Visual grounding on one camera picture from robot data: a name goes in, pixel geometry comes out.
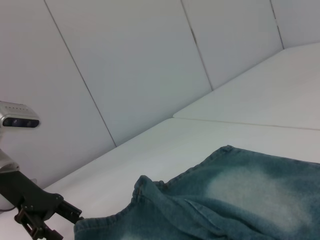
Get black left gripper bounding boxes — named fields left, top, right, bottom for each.
left=0, top=170, right=85, bottom=240

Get blue denim shorts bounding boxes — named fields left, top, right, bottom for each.
left=73, top=144, right=320, bottom=240

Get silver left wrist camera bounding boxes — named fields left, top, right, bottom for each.
left=0, top=101, right=40, bottom=129

